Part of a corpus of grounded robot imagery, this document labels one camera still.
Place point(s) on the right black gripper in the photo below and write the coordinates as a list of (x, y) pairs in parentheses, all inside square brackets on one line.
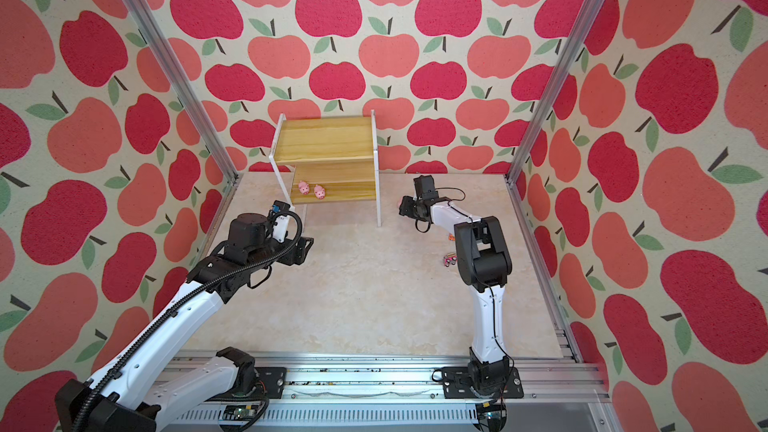
[(404, 205)]

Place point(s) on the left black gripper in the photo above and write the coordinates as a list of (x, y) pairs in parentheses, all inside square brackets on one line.
[(301, 250)]

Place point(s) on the pink toy pig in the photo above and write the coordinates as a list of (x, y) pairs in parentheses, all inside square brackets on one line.
[(319, 192), (303, 187)]

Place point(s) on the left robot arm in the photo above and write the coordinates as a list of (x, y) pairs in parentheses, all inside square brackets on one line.
[(123, 395)]

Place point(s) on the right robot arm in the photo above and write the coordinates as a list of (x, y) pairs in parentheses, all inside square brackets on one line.
[(484, 264)]

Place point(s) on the two-tier wooden shelf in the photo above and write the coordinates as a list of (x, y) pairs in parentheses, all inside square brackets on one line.
[(339, 153)]

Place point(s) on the small pink toy car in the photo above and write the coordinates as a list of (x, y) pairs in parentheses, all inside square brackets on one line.
[(449, 260)]

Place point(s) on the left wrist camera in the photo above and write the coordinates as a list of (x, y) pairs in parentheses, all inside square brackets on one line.
[(280, 219)]

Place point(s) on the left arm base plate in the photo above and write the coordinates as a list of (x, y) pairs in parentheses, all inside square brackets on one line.
[(253, 384)]

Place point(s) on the left aluminium frame post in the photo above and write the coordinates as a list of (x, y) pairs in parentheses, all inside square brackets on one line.
[(172, 68)]

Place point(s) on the aluminium frame post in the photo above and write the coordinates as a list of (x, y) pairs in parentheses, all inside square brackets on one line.
[(172, 68), (574, 44)]

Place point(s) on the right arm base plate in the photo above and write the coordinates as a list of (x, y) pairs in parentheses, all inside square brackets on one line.
[(486, 384)]

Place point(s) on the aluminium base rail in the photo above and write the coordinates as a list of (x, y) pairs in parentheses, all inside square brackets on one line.
[(369, 392)]

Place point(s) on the right aluminium frame post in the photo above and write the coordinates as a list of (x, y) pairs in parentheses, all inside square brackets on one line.
[(574, 44)]

